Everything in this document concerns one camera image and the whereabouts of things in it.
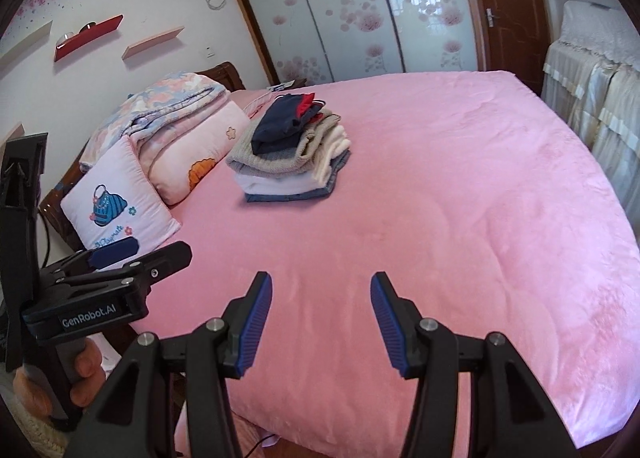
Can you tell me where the floral folded quilt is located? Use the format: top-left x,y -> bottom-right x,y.
79,70 -> 233,174

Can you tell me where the cream wall shelf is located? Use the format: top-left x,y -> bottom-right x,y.
0,20 -> 53,71

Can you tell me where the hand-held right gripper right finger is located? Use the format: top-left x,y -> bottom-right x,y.
370,270 -> 581,458

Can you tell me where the navy and red varsity jacket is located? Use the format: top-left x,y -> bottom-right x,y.
250,93 -> 326,156

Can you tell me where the pink bed blanket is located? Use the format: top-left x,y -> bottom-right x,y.
107,69 -> 640,458

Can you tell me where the white cushion with blue print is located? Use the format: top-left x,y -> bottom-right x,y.
60,138 -> 182,254

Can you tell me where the white lace covered furniture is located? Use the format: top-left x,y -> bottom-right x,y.
540,0 -> 640,234

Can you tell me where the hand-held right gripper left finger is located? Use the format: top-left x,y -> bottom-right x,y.
65,270 -> 274,458

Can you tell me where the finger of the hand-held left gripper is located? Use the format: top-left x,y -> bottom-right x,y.
55,240 -> 193,299
37,236 -> 139,284

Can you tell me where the red wall shelf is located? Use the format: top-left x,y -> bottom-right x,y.
54,14 -> 124,63

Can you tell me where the cream folded sweater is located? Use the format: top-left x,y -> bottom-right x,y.
300,125 -> 351,185

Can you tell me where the pink pillow with orange print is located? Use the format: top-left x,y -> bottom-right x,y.
147,100 -> 251,206

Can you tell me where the blue denim garment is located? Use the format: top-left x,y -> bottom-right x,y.
244,150 -> 351,203

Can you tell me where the grey knitted sweater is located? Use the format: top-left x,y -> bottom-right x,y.
225,108 -> 343,175

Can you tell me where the pink wall shelf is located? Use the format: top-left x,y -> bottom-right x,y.
122,26 -> 186,60

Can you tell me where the person's left hand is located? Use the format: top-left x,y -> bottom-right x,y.
12,335 -> 107,414

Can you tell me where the white folded garment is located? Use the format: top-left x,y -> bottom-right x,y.
232,170 -> 321,196

